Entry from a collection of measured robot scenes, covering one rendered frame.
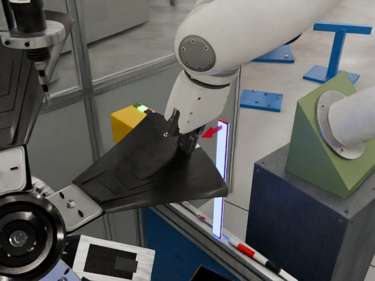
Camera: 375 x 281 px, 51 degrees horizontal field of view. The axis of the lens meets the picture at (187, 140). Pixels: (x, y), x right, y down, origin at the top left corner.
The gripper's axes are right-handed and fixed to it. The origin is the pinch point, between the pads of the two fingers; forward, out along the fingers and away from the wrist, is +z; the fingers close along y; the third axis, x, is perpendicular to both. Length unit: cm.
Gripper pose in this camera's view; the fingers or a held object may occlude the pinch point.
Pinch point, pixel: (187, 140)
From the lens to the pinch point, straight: 69.8
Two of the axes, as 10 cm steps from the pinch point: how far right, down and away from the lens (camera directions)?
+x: 6.6, 6.3, -4.1
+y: -7.2, 3.8, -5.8
